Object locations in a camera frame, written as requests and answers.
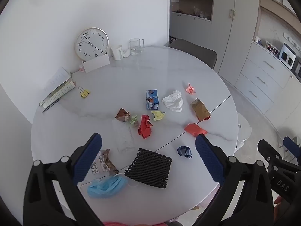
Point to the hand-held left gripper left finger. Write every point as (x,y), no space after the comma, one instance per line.
(87,160)

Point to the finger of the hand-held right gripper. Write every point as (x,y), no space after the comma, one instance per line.
(267,151)
(292,148)

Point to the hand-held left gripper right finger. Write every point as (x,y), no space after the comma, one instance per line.
(209,160)

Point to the brown wrapper with printed label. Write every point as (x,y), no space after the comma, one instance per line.
(104,163)

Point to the dark blue paper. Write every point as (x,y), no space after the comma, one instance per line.
(184,151)

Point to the blue face mask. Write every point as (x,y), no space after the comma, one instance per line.
(105,187)

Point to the red paper piece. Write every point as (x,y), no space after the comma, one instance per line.
(194,129)

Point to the brown paper bag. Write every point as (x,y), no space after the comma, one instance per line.
(199,109)

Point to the black foam net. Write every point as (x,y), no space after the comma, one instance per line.
(148,167)

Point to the green paper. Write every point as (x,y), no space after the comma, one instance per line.
(134,120)

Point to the yellow paper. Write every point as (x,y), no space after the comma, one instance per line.
(157,115)

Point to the white tissue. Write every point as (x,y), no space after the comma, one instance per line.
(173,101)

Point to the pink origami paper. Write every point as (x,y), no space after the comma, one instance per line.
(191,89)

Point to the blue printed carton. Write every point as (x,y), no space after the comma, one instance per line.
(152,100)

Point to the person's right hand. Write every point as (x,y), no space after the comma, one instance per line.
(278,200)

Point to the white round stool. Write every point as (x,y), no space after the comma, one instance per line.
(243,127)

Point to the dark pencil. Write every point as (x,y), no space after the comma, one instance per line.
(50,106)

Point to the yellow binder clip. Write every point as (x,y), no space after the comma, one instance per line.
(85,93)

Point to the grey drawer cabinet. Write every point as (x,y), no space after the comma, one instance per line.
(263,75)

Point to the black countertop appliance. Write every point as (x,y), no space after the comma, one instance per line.
(298,68)

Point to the white paper sheet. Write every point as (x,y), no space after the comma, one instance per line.
(57,80)

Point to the white countertop oven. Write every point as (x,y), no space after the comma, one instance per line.
(287,55)

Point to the white card box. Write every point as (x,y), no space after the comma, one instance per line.
(96,63)

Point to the white dish rack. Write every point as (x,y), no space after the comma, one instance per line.
(272,48)

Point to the grey upholstered chair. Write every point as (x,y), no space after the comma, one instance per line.
(195,51)

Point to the white mug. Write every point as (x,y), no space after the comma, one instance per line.
(116,53)

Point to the tall grey cabinet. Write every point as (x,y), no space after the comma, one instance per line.
(232,40)

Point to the clear glass mug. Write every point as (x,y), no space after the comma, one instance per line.
(135,48)

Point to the grey cabinet with niche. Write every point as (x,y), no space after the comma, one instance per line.
(188,28)

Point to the clutter in cabinet niche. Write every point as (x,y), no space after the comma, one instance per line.
(195,11)

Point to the white wall socket strip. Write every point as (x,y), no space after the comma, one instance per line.
(289,38)

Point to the round white wall clock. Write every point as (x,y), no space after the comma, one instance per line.
(91,43)

